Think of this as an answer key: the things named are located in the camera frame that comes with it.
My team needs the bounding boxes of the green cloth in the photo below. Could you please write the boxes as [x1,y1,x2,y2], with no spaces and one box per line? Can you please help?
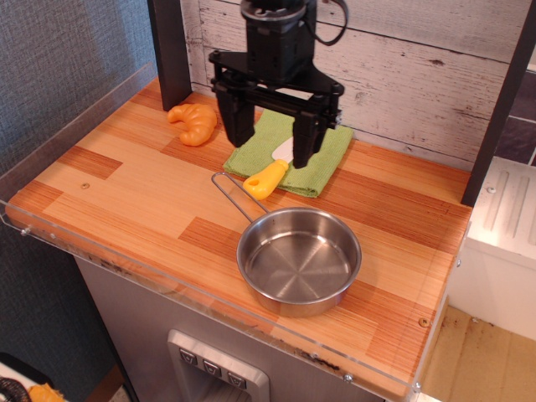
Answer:
[224,110,353,198]

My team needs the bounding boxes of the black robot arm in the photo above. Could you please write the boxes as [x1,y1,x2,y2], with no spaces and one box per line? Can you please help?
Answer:
[209,1,344,168]

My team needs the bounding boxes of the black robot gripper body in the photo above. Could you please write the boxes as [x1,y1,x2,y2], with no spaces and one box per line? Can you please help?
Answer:
[209,12,344,128]

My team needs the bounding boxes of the silver dispenser button panel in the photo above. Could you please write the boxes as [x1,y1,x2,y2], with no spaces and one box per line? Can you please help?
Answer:
[167,330,271,401]

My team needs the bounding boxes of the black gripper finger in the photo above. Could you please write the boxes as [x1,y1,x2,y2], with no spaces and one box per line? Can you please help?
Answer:
[216,90,255,147]
[293,112,327,168]

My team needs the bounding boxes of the dark shelf post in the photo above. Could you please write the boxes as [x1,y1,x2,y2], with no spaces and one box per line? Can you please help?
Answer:
[461,1,535,207]
[147,0,192,111]

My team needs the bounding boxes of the stainless steel saucepan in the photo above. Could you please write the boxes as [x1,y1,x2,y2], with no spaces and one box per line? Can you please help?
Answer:
[211,172,363,318]

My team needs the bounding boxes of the clear acrylic guard rail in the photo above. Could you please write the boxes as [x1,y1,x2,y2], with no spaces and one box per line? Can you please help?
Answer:
[7,81,470,401]

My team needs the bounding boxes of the orange object bottom left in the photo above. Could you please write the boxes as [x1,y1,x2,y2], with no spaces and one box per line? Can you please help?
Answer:
[28,384,65,402]

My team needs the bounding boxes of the yellow handled toy knife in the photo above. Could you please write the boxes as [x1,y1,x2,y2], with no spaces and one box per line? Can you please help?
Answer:
[243,138,294,200]

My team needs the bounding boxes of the dark left shelf post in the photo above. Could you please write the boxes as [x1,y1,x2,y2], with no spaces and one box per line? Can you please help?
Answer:
[147,0,192,111]

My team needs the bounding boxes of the dark right shelf post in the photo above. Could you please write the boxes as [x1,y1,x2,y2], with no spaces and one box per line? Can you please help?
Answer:
[461,1,535,207]

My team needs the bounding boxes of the silver toy fridge cabinet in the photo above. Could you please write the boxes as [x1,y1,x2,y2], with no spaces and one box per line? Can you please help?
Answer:
[75,258,379,401]

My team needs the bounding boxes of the orange plastic toy croissant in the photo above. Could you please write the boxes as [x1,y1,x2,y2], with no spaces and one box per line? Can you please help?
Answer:
[167,104,218,147]

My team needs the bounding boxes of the white ribbed side cabinet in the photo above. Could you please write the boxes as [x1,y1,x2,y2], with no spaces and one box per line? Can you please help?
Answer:
[447,157,535,339]

